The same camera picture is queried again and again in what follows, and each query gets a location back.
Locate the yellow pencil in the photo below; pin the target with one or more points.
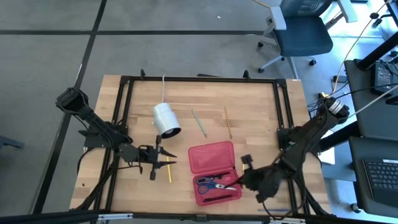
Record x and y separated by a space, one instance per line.
169 174

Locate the silver frame bracket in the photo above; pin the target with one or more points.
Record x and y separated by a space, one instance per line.
287 221
115 216

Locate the black laptop keyboard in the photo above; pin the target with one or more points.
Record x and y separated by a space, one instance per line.
382 180

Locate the blue pen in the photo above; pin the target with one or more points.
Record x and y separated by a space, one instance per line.
273 210

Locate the black rig base beam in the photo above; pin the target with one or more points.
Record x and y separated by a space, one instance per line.
46 217

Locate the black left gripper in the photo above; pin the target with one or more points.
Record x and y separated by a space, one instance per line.
149 154

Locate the green pencil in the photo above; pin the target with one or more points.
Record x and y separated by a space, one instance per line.
199 123

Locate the black desk top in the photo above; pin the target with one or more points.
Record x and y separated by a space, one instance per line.
363 109
357 186

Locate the blue office chair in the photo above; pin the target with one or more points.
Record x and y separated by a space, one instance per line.
303 37

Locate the black desk leg bar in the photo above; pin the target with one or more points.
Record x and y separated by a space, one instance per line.
377 53

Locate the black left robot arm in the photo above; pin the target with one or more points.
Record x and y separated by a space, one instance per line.
93 119

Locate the black pen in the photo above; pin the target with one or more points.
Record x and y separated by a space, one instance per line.
222 175

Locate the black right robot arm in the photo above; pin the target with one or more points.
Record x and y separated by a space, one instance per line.
308 133

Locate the black power adapter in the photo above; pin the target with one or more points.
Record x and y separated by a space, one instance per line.
383 77

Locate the round black lamp on stand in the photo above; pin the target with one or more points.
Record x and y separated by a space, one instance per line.
164 119

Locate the brown wooden pencil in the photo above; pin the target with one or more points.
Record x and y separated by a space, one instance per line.
228 123

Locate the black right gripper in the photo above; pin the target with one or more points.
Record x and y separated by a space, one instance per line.
264 182

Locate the pink-red plastic supply box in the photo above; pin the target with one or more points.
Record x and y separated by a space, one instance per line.
211 157

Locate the black table frame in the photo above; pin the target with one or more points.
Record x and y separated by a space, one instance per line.
202 79

